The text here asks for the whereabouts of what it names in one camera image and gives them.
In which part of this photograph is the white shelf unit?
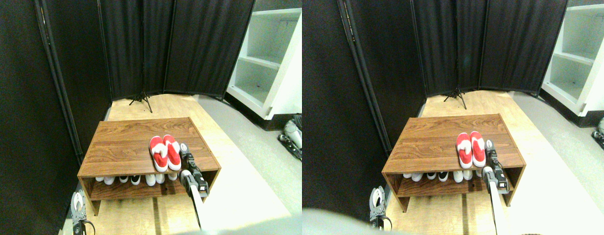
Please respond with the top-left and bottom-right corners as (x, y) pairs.
(226, 7), (302, 120)
(541, 4), (604, 117)

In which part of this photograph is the black curtain stand pole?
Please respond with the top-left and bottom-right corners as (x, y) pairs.
(335, 0), (393, 155)
(34, 0), (84, 166)

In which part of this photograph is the red shoe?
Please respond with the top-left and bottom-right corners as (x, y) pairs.
(163, 135), (182, 171)
(470, 131), (487, 167)
(456, 132), (473, 169)
(149, 136), (168, 173)

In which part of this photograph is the brown shoe rack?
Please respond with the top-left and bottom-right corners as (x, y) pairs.
(381, 113), (527, 213)
(77, 117), (222, 216)

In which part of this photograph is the black curtain stand foot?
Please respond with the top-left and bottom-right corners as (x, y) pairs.
(443, 87), (467, 110)
(129, 90), (153, 114)

